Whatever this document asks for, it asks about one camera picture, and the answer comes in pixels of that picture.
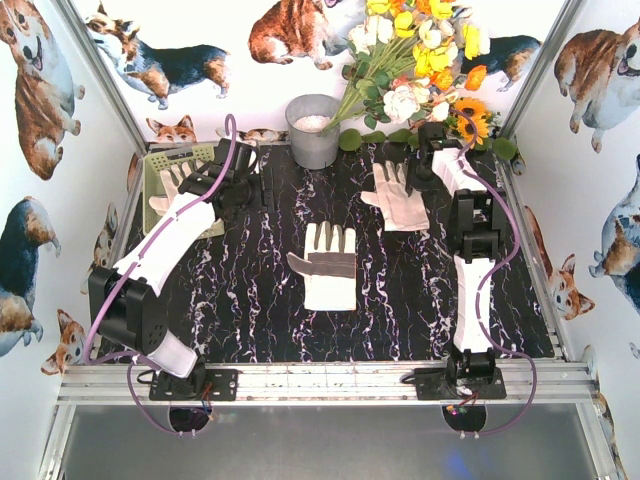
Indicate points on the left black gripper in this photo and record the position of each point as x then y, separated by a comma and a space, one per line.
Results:
267, 185

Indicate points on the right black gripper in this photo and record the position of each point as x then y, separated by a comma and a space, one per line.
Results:
420, 170

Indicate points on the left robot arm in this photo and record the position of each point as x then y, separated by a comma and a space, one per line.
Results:
125, 300

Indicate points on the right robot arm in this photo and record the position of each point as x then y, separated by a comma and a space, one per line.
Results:
475, 233

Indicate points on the small sunflower pot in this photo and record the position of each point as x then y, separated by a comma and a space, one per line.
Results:
473, 122

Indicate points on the grey metal bucket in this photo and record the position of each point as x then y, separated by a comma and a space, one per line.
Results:
313, 135

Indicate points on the artificial flower bouquet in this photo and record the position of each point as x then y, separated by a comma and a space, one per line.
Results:
407, 59

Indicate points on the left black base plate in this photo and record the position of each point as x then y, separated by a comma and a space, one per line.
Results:
209, 384

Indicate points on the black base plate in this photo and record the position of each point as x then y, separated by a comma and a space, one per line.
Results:
435, 384
209, 384

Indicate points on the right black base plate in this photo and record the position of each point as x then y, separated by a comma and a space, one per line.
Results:
435, 384

